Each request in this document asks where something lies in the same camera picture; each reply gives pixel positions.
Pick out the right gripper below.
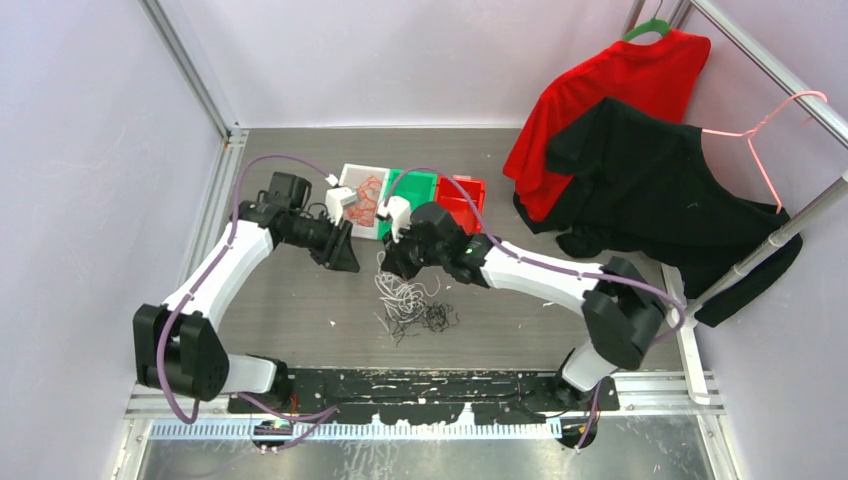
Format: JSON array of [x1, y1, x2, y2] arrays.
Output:
[[382, 220, 448, 282]]

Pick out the black t-shirt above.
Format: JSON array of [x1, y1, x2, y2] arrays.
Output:
[[528, 98, 789, 300]]

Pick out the red t-shirt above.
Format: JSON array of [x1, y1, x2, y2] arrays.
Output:
[[503, 30, 711, 234]]

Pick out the metal clothes rack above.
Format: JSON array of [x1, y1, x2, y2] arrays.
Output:
[[621, 0, 848, 318]]

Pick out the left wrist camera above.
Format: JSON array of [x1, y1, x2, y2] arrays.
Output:
[[324, 174, 359, 226]]

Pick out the red plastic bin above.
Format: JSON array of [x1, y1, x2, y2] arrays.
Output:
[[434, 175, 486, 234]]

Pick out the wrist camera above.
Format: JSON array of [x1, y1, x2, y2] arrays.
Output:
[[376, 195, 412, 243], [324, 174, 359, 226]]

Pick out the orange cable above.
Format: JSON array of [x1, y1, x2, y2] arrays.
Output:
[[347, 175, 386, 227]]

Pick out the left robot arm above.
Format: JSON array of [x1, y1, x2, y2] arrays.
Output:
[[133, 172, 360, 413]]

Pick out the white plastic bin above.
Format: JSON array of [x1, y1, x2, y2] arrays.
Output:
[[340, 163, 390, 240]]

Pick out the pink hanger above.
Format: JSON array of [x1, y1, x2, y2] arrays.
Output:
[[700, 90, 829, 215]]

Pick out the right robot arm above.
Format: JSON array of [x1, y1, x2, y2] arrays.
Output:
[[377, 196, 666, 411]]

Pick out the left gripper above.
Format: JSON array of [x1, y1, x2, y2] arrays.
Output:
[[281, 209, 360, 272]]

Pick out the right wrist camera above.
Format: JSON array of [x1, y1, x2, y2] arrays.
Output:
[[376, 195, 412, 243]]

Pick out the green hanger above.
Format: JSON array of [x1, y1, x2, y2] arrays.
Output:
[[621, 0, 672, 42]]

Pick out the cable bundle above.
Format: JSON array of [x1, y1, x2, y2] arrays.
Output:
[[372, 250, 462, 347]]

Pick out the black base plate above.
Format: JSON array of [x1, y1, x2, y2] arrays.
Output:
[[257, 368, 590, 426]]

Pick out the green plastic bin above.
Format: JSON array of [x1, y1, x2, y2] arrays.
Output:
[[377, 169, 438, 240]]

